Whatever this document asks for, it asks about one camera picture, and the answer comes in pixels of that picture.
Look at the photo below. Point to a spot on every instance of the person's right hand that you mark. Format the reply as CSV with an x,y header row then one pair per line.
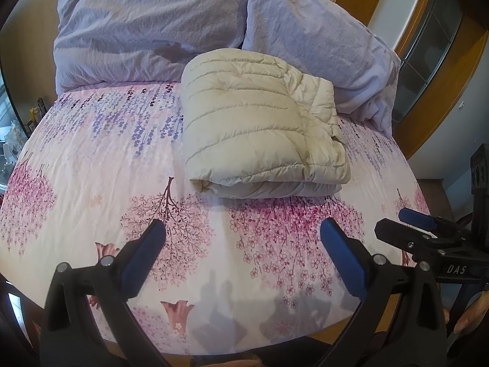
x,y
470,313

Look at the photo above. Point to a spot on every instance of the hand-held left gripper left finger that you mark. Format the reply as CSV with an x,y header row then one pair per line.
x,y
143,250

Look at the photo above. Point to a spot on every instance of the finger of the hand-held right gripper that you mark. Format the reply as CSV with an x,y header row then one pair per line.
x,y
416,218
408,242

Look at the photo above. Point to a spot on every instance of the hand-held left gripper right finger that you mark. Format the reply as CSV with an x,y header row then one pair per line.
x,y
344,256

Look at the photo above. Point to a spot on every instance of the floral pink bed sheet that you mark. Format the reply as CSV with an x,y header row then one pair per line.
x,y
95,183

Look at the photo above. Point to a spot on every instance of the glass television stand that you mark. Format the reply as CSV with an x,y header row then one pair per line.
x,y
17,137

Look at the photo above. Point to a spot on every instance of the large lavender pillow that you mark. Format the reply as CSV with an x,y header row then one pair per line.
x,y
133,26

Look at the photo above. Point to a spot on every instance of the lavender duvet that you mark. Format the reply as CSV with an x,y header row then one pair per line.
x,y
317,38

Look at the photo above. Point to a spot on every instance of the cream puffer jacket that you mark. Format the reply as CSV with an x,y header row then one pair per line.
x,y
252,122

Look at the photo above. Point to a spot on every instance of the wooden glass panel door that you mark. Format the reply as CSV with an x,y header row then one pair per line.
x,y
431,46

